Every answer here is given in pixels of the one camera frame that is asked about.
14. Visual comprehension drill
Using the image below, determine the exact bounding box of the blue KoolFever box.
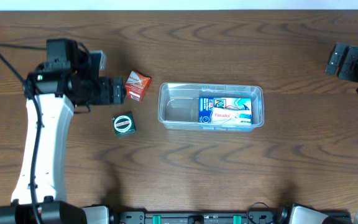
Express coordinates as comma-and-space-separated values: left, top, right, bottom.
199, 97, 252, 123

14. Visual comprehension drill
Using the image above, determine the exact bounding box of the white Panadol box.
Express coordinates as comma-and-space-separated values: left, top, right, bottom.
211, 108, 252, 124

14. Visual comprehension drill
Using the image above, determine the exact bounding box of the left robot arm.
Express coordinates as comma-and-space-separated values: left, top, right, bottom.
0, 72, 126, 223

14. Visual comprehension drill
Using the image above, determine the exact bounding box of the clear plastic container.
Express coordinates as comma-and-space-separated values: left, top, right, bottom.
158, 83, 265, 132

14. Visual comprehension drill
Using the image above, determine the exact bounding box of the green round-logo box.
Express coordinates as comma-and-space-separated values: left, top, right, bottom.
111, 112, 136, 137

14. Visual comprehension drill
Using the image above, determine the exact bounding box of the red Panadol box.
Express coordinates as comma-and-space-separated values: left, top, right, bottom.
125, 71, 152, 102

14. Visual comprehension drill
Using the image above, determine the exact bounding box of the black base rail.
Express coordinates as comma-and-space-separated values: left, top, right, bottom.
113, 210, 351, 224

